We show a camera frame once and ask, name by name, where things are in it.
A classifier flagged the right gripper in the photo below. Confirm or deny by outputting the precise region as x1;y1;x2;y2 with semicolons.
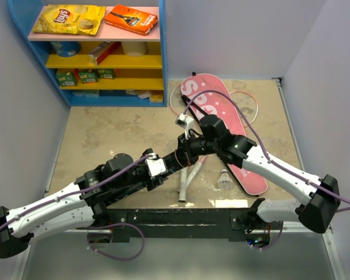
170;132;219;167

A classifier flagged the black shuttlecock tube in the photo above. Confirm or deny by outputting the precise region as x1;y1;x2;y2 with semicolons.
103;149;189;205

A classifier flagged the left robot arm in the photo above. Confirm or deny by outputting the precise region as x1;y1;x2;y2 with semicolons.
0;153;168;259

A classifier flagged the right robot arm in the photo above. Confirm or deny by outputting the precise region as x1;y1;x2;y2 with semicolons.
176;114;341;233

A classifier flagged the pink badminton racket right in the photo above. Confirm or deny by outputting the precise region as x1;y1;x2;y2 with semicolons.
189;90;267;197

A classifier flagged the pink racket cover bag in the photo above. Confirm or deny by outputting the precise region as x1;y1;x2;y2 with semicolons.
180;73;268;197

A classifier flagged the yellow sponge bottom shelf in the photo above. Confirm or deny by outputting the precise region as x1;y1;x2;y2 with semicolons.
149;90;164;103

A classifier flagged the crumpled white wrapper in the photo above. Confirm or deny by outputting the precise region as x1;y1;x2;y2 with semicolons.
125;90;152;99

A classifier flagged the green carton right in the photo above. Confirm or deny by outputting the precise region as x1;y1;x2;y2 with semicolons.
97;68;115;79

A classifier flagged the green carton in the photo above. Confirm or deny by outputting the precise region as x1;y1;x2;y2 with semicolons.
97;68;115;79
78;69;99;84
56;71;78;87

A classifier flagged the blue shelf unit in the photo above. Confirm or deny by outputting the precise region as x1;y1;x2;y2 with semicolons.
8;1;168;107

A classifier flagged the green carton middle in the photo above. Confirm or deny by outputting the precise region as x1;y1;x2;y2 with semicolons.
78;69;99;84

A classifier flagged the cream paper cup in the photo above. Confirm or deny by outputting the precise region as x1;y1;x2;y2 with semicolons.
121;41;148;57

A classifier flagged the green carton left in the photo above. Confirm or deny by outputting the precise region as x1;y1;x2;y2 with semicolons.
56;71;78;87

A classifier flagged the red foil snack box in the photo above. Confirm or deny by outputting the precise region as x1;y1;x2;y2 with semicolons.
87;41;121;65

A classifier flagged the orange razor box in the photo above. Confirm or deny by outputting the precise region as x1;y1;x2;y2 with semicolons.
104;5;158;36

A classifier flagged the blue snack canister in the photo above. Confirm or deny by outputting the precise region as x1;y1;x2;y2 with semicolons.
50;41;81;57

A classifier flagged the yellow Lays chips bag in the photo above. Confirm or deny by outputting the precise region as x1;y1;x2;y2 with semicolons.
32;5;106;36

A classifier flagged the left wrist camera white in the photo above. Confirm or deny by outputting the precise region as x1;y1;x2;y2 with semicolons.
142;149;168;179

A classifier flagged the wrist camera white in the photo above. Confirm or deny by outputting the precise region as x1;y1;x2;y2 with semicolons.
142;149;168;179
175;114;195;139

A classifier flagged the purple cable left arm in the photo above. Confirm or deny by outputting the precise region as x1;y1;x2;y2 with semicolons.
0;154;152;254

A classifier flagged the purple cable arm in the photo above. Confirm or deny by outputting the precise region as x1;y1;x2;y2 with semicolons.
0;154;152;254
183;90;350;214

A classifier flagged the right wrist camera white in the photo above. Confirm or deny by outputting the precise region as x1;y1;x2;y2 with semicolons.
175;114;195;139

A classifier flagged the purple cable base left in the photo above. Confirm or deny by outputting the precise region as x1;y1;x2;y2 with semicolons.
86;222;145;261

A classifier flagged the purple cable base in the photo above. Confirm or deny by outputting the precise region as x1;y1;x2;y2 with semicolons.
247;223;284;251
86;222;145;261

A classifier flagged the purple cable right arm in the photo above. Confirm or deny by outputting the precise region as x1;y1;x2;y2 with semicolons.
183;90;350;214

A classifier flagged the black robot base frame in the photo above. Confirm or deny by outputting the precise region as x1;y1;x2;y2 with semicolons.
91;208;267;242

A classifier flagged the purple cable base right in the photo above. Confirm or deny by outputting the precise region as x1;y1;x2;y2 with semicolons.
247;223;284;251

